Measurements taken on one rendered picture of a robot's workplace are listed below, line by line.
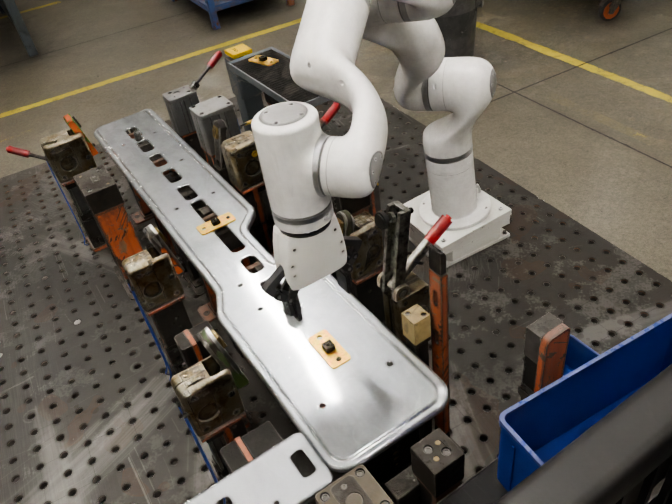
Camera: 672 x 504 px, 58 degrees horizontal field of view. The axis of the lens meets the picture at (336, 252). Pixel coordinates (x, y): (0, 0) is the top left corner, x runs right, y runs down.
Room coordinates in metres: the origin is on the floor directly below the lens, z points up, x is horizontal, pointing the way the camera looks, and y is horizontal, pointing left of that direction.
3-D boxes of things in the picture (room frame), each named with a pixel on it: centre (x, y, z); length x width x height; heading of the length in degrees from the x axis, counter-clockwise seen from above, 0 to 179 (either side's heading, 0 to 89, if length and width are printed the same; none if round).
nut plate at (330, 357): (0.69, 0.04, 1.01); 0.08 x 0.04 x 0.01; 27
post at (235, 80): (1.69, 0.18, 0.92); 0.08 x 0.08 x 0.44; 27
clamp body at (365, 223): (0.93, -0.05, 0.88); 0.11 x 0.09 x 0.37; 117
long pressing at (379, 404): (1.12, 0.27, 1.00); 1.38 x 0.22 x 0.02; 27
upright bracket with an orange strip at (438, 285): (0.67, -0.15, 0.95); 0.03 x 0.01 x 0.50; 27
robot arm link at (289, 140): (0.68, 0.03, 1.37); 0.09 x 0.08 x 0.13; 65
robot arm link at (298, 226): (0.69, 0.03, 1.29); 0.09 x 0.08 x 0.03; 117
